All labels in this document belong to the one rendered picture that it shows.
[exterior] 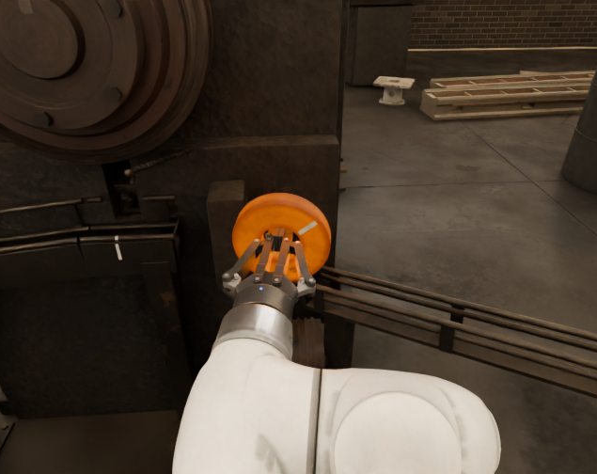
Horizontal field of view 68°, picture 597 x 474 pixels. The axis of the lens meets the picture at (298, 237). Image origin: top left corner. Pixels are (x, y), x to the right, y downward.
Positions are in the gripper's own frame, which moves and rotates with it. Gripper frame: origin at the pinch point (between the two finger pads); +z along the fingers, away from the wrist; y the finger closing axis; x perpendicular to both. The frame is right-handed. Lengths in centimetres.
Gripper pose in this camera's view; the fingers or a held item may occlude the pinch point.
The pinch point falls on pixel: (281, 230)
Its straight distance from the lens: 69.7
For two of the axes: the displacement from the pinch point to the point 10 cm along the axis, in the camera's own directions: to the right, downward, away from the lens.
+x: -0.1, -8.1, -5.8
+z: 1.0, -5.8, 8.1
